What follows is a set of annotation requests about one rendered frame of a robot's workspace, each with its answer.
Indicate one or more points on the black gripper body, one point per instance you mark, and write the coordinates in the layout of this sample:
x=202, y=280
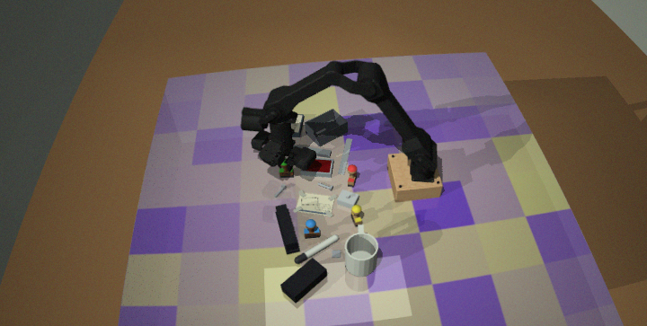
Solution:
x=302, y=157

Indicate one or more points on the grey mug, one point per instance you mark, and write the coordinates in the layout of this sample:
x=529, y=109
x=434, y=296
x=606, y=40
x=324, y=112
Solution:
x=361, y=253

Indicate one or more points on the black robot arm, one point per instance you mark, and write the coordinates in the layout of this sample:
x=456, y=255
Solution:
x=372, y=85

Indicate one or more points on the grey marker pen with black cap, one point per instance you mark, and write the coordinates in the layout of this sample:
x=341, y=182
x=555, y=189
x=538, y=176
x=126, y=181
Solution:
x=300, y=258

